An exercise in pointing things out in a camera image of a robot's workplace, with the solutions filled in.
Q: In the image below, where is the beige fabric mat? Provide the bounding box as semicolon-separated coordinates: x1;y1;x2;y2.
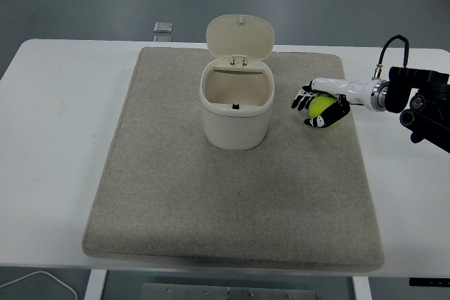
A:
82;46;385;268

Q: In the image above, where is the grey metal plate with screws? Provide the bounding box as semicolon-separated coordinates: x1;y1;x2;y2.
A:
141;282;317;300

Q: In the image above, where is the yellow-green tennis ball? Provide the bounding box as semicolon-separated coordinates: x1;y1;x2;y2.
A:
307;95;342;127

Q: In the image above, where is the white cable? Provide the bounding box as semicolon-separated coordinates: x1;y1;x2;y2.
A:
0;270;77;300

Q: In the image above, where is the cream bin with flip lid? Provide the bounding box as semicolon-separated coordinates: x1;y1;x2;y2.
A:
199;13;276;150

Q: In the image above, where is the black table control panel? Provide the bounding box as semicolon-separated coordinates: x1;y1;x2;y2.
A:
409;278;450;287

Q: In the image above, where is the white table leg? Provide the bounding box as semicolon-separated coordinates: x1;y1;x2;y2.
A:
351;275;372;300
84;268;108;300

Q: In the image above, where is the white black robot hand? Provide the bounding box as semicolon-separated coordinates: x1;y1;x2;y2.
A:
290;77;374;129

